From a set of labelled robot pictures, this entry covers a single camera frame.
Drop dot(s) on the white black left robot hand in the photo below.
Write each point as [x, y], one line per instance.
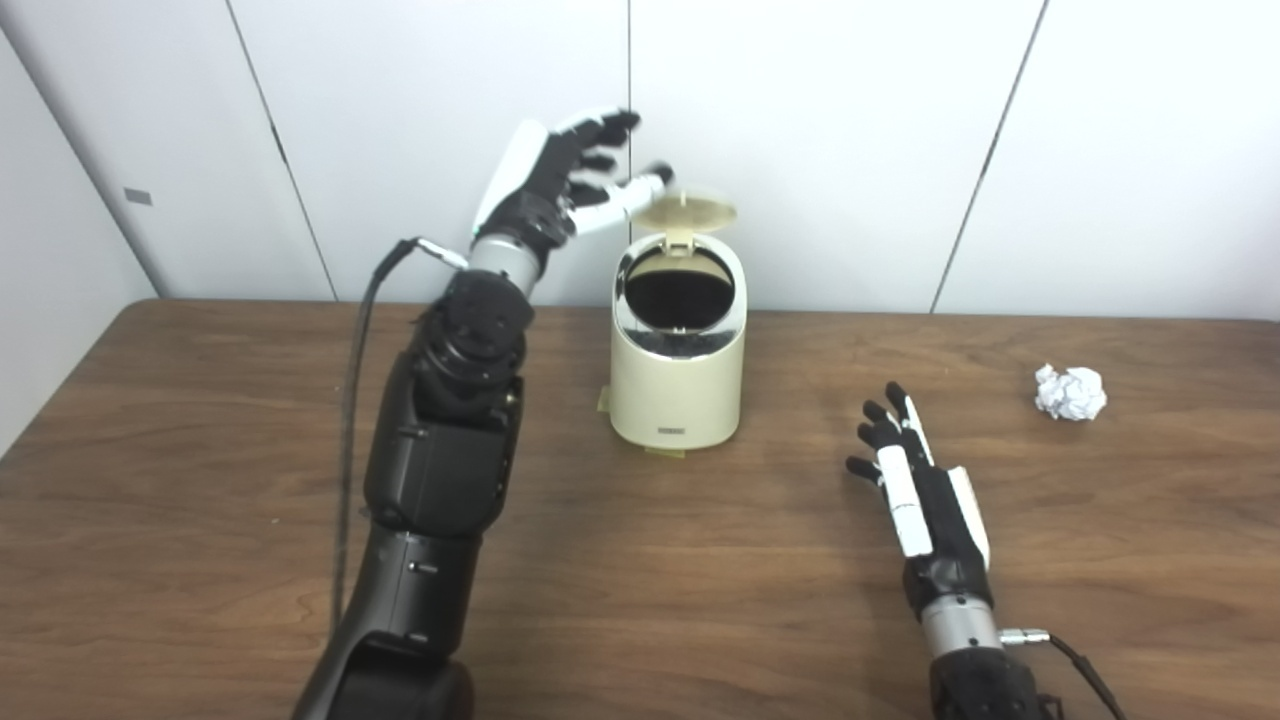
[540, 190]

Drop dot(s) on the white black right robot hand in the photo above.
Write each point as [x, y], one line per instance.
[930, 510]

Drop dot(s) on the cream round bin lid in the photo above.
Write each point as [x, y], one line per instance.
[688, 212]

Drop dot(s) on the white paper ball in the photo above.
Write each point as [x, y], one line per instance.
[1070, 392]

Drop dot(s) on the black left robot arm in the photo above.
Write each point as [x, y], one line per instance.
[440, 470]

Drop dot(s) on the cream-colored plastic bin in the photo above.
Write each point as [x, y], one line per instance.
[680, 390]

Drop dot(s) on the small yellow tape piece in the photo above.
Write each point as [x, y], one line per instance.
[604, 399]

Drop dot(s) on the wide yellow tape piece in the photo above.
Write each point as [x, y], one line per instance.
[665, 452]

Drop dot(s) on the grey wall sticker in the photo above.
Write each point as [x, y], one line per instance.
[138, 196]

